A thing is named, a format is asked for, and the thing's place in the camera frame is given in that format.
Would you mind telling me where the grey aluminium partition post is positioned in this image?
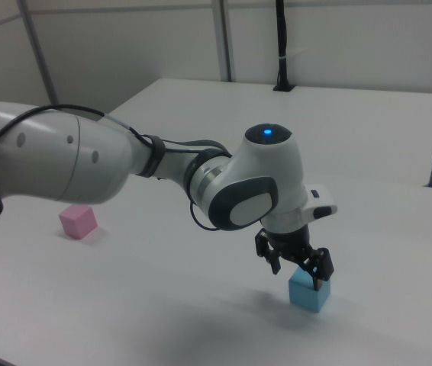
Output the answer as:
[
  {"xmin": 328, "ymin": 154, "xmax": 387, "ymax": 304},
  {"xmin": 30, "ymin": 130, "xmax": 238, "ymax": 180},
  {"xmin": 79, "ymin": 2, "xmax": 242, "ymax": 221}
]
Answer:
[
  {"xmin": 213, "ymin": 0, "xmax": 237, "ymax": 82},
  {"xmin": 16, "ymin": 0, "xmax": 60, "ymax": 107}
]

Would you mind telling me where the white side table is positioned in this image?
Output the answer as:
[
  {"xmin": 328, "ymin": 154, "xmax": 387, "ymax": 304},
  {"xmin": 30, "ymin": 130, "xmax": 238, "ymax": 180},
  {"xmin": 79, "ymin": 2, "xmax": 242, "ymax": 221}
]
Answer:
[{"xmin": 107, "ymin": 77, "xmax": 432, "ymax": 188}]

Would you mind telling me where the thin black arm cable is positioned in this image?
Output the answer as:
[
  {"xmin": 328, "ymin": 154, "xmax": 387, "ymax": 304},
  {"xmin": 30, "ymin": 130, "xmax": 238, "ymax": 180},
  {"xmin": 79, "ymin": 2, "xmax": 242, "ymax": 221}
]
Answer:
[{"xmin": 0, "ymin": 104, "xmax": 234, "ymax": 233}]

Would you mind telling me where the pink cube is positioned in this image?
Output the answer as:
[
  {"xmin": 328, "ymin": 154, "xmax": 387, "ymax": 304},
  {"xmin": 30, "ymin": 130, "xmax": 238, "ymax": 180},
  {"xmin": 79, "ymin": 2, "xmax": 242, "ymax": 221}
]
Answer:
[{"xmin": 58, "ymin": 204, "xmax": 99, "ymax": 241}]

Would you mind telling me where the black camera pole with base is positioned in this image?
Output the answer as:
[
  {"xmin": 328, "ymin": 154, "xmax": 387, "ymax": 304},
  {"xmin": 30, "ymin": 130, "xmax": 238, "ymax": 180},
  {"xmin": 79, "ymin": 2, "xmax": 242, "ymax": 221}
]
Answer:
[{"xmin": 272, "ymin": 0, "xmax": 296, "ymax": 93}]

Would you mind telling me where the blue cube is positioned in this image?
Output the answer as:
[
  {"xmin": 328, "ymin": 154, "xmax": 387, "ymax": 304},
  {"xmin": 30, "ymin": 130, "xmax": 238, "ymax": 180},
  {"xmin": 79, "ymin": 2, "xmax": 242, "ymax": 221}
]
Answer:
[{"xmin": 288, "ymin": 266, "xmax": 333, "ymax": 313}]

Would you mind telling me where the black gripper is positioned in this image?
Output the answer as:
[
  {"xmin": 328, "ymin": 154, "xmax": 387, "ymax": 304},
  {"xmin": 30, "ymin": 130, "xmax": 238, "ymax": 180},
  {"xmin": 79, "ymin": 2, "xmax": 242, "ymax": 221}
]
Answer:
[{"xmin": 254, "ymin": 224, "xmax": 334, "ymax": 293}]

